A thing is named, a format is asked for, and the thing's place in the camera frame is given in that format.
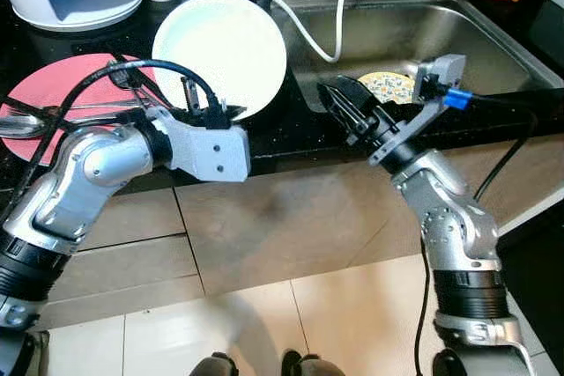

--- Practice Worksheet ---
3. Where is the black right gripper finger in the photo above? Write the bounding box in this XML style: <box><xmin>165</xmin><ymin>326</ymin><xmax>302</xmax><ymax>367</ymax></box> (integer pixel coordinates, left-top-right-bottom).
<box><xmin>317</xmin><ymin>84</ymin><xmax>362</xmax><ymax>144</ymax></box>
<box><xmin>338</xmin><ymin>75</ymin><xmax>384</xmax><ymax>117</ymax></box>

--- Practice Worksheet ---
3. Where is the white bowl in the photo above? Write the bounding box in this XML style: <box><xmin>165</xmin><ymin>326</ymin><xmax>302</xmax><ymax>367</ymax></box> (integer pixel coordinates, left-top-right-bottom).
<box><xmin>152</xmin><ymin>0</ymin><xmax>289</xmax><ymax>122</ymax></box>

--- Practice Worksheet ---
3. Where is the yellow floral plate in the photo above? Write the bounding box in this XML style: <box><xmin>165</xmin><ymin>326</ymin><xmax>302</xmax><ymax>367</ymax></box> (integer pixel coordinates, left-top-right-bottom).
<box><xmin>357</xmin><ymin>70</ymin><xmax>419</xmax><ymax>106</ymax></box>

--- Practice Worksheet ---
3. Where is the silver spoon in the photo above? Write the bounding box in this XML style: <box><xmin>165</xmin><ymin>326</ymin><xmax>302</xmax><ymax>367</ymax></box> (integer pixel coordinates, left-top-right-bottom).
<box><xmin>0</xmin><ymin>101</ymin><xmax>133</xmax><ymax>139</ymax></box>
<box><xmin>110</xmin><ymin>66</ymin><xmax>168</xmax><ymax>108</ymax></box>

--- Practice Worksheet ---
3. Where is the beige cabinet door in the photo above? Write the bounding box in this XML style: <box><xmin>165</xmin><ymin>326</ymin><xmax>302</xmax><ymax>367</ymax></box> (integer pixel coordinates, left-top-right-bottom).
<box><xmin>172</xmin><ymin>138</ymin><xmax>564</xmax><ymax>298</ymax></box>

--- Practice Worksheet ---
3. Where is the stainless steel sink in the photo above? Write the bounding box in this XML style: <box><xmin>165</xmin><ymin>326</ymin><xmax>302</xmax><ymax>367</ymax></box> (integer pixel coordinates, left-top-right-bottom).
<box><xmin>273</xmin><ymin>0</ymin><xmax>564</xmax><ymax>113</ymax></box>

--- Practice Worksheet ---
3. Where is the beige drawer front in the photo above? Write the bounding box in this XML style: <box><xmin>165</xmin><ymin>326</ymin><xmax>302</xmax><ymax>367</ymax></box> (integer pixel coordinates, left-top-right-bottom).
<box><xmin>79</xmin><ymin>187</ymin><xmax>186</xmax><ymax>249</ymax></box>
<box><xmin>40</xmin><ymin>235</ymin><xmax>205</xmax><ymax>328</ymax></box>

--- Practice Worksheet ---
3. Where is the pink plate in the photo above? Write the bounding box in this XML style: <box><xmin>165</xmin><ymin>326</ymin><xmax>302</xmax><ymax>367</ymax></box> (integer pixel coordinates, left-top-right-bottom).
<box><xmin>0</xmin><ymin>53</ymin><xmax>164</xmax><ymax>166</ymax></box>

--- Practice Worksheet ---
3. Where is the black appliance with white edge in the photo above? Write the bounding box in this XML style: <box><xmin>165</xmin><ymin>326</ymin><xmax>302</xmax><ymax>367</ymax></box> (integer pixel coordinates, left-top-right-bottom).
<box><xmin>498</xmin><ymin>191</ymin><xmax>564</xmax><ymax>376</ymax></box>

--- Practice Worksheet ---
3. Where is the grey robot right leg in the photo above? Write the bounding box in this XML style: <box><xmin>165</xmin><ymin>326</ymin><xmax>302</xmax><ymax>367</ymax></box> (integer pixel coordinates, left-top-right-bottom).
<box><xmin>280</xmin><ymin>350</ymin><xmax>346</xmax><ymax>376</ymax></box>

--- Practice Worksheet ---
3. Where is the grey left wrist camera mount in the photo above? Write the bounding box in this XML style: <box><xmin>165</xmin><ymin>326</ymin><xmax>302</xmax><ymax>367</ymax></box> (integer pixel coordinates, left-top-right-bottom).
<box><xmin>163</xmin><ymin>107</ymin><xmax>252</xmax><ymax>183</ymax></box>

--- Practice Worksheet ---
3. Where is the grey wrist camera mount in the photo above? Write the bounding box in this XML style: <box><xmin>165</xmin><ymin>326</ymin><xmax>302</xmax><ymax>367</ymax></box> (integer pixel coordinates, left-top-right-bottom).
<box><xmin>163</xmin><ymin>107</ymin><xmax>252</xmax><ymax>183</ymax></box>
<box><xmin>370</xmin><ymin>53</ymin><xmax>468</xmax><ymax>166</ymax></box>

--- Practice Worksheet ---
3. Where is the white flexible hose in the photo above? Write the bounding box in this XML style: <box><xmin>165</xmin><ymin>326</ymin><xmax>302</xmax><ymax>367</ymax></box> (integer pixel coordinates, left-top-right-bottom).
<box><xmin>273</xmin><ymin>0</ymin><xmax>375</xmax><ymax>63</ymax></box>

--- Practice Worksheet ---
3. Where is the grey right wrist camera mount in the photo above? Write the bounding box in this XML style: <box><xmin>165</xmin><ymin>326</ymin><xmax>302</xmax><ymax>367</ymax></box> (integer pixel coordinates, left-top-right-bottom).
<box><xmin>370</xmin><ymin>53</ymin><xmax>468</xmax><ymax>166</ymax></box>

